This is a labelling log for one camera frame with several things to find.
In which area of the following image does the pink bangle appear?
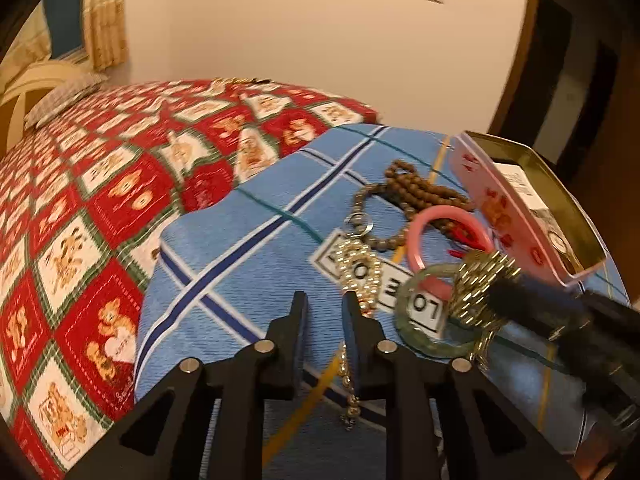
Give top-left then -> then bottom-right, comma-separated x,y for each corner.
406,208 -> 496,298

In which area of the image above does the gold link bracelet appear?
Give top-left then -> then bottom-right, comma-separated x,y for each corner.
446,251 -> 522,373

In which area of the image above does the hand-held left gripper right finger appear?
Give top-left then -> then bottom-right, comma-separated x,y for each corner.
341,291 -> 593,480

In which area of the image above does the red tassel cord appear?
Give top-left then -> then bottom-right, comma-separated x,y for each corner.
447,224 -> 493,261

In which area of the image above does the dark bead bracelet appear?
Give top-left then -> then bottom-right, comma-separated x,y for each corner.
345,183 -> 408,252

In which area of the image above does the brown door frame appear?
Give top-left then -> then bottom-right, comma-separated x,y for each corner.
490,0 -> 545,136

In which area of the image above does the white card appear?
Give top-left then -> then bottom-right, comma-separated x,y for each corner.
492,160 -> 576,261

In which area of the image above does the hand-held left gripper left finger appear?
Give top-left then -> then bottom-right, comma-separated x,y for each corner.
65,291 -> 309,480

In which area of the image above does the blue plaid cloth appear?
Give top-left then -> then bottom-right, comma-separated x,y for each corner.
134,124 -> 633,480

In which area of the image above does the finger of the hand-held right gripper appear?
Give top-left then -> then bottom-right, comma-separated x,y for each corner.
487,273 -> 583,334

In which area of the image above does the window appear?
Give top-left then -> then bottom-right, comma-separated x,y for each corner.
42,0 -> 88,61

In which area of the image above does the pearl necklace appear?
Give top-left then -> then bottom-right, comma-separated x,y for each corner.
332,240 -> 383,431

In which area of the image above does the narrow beige curtain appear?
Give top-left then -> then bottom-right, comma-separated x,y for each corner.
82,0 -> 130,72

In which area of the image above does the cream wooden headboard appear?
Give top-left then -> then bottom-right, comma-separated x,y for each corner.
0,60 -> 88,156

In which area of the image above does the pink tin box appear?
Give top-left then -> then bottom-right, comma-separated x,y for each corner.
448,131 -> 608,288

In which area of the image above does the red bear-print bedspread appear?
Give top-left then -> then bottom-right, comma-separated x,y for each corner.
0,79 -> 378,476

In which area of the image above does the brown wooden bead necklace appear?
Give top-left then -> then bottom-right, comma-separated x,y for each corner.
384,160 -> 476,221

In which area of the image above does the striped pillow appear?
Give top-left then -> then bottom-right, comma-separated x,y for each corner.
23,72 -> 108,130

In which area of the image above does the green jade bangle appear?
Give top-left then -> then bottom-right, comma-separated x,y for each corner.
395,263 -> 483,358

